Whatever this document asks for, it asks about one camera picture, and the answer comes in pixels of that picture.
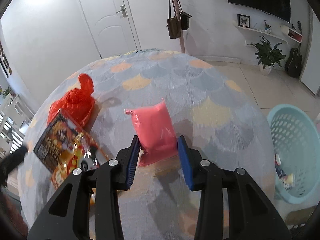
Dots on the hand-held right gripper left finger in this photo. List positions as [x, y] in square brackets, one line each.
[133, 165]

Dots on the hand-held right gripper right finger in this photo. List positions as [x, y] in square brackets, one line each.
[186, 167]

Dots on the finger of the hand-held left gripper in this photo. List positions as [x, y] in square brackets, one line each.
[12, 158]

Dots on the pink packet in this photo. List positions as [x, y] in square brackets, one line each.
[155, 127]

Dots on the orange snack box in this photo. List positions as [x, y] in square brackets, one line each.
[65, 140]

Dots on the teal plastic basket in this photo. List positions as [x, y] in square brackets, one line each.
[295, 130]

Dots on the black shoulder bag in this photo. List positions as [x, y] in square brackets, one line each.
[185, 21]

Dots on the white wooden rack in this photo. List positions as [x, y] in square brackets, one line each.
[12, 110]

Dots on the red plastic bag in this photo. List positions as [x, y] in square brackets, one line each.
[75, 102]

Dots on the scale-patterned tablecloth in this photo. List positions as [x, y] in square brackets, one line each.
[175, 80]

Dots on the yellow packet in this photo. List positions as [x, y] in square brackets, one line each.
[289, 181]

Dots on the pink coat rack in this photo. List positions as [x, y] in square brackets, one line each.
[183, 40]

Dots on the potted green plant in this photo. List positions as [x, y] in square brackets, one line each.
[268, 55]

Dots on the brown tote bag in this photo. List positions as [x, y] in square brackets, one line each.
[174, 27]

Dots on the white door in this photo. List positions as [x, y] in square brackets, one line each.
[110, 25]

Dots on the black guitar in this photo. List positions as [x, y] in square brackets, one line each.
[294, 63]

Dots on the framed butterfly picture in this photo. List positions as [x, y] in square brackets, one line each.
[243, 20]

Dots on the white standing air conditioner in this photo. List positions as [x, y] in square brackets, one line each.
[311, 67]

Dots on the small shelf figurine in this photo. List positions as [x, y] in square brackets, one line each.
[267, 27]

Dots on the wall picture frames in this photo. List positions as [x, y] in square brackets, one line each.
[5, 62]

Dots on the white curved wall shelf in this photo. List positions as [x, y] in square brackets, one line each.
[260, 31]

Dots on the white and red wall cubby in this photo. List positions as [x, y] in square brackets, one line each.
[295, 33]

